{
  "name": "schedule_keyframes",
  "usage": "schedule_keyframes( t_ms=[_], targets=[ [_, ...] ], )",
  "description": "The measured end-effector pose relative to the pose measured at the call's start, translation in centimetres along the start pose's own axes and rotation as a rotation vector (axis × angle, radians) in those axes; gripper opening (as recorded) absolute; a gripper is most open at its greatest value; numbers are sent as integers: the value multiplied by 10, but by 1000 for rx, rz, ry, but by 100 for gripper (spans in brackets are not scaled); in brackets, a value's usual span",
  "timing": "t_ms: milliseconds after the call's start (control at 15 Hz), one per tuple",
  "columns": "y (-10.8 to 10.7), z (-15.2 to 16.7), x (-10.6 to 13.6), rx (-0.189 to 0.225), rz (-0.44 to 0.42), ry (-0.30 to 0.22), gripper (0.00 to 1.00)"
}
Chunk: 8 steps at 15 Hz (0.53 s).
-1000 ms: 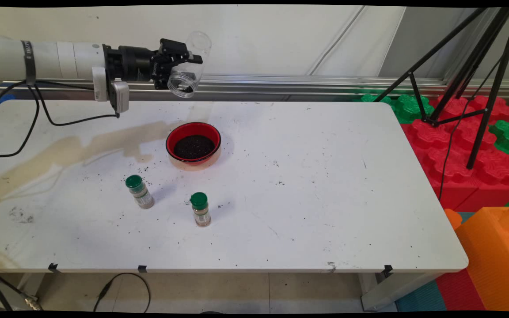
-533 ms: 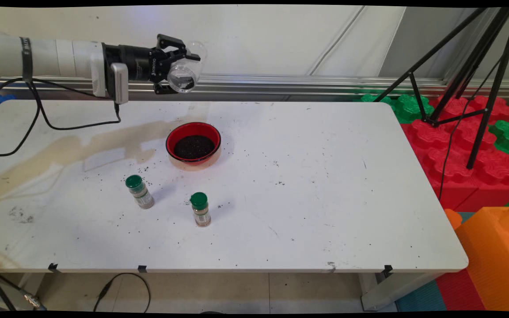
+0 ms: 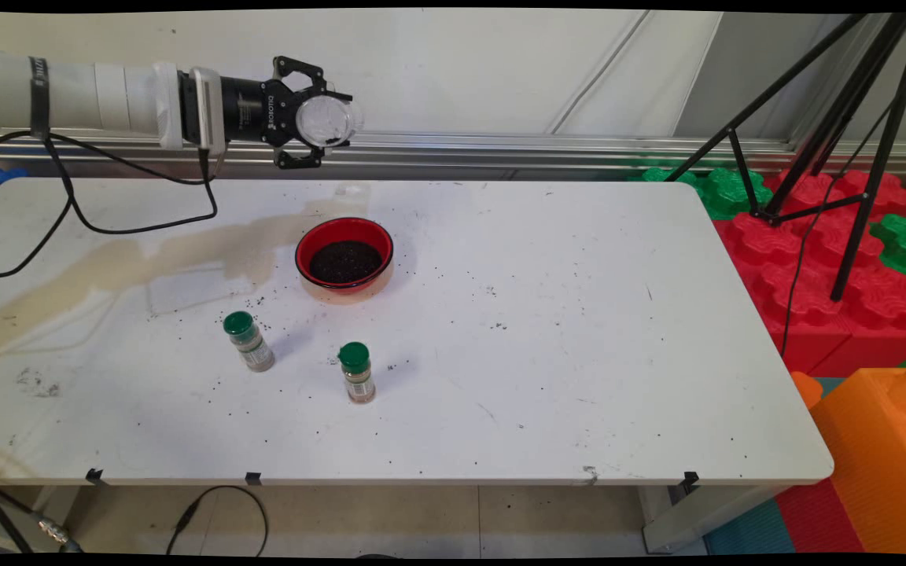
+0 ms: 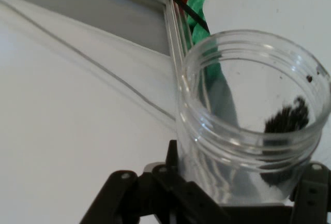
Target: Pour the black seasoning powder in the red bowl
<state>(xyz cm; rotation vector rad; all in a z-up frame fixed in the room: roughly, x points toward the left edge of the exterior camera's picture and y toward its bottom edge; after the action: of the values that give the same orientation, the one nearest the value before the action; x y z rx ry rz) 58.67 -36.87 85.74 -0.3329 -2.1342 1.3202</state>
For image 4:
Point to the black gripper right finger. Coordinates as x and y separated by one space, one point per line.
314 195

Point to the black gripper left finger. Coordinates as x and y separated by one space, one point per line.
160 195

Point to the clear plastic jar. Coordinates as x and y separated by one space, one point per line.
248 141

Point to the black tripod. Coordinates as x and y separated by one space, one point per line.
191 14

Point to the aluminium rail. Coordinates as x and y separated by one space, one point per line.
173 27

